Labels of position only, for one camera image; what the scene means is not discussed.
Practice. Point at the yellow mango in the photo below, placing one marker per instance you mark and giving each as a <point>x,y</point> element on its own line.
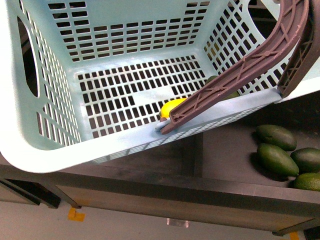
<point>169,106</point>

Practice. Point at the green avocado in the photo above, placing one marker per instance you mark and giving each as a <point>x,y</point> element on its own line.
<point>231,96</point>
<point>307,181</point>
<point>276,160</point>
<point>307,159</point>
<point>278,136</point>

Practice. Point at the brown basket handle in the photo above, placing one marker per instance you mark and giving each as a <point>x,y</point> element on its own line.
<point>297,30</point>

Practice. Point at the light blue plastic basket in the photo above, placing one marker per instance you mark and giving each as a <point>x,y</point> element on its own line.
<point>84,80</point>

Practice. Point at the dark wooden display stand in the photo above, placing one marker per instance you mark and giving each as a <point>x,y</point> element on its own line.
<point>213,177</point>

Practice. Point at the yellow floor tape marker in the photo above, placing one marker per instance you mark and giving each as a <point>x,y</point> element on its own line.
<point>74,215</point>

